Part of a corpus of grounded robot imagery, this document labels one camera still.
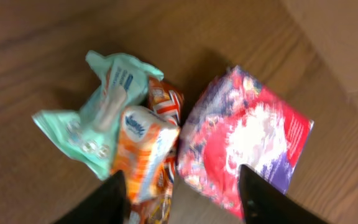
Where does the red purple snack packet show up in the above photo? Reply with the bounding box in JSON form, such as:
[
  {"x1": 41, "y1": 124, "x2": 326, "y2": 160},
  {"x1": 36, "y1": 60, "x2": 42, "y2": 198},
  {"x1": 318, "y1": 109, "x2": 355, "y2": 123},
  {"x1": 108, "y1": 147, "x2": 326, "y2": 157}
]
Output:
[{"x1": 177, "y1": 67, "x2": 314, "y2": 218}]

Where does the teal snack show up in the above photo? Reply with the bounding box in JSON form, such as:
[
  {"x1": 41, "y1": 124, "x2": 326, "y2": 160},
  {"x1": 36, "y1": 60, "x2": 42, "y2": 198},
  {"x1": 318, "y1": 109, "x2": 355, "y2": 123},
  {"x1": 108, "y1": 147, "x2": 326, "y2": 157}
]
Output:
[{"x1": 32, "y1": 50, "x2": 164, "y2": 180}]

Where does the small orange juice carton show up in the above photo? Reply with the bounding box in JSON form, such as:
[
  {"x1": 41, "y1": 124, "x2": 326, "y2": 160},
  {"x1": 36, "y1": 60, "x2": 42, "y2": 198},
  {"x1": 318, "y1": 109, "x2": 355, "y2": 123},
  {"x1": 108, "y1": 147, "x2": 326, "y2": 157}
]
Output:
[{"x1": 111, "y1": 106, "x2": 180, "y2": 203}]

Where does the brown orange chocolate bar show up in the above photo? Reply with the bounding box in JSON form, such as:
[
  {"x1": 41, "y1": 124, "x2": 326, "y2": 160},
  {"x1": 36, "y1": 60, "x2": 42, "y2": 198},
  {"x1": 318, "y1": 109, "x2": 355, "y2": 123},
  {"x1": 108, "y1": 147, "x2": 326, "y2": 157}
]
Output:
[{"x1": 127, "y1": 77, "x2": 184, "y2": 224}]

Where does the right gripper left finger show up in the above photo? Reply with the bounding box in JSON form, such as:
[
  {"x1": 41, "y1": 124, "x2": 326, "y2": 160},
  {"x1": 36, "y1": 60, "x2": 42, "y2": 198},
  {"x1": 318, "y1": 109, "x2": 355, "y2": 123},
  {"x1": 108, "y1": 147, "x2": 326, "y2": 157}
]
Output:
[{"x1": 53, "y1": 170, "x2": 126, "y2": 224}]

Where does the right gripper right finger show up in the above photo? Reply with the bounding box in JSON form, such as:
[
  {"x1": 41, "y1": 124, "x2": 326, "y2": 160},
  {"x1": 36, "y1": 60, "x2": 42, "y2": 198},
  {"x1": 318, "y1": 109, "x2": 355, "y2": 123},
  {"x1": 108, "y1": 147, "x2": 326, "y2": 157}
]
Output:
[{"x1": 239, "y1": 164, "x2": 327, "y2": 224}]

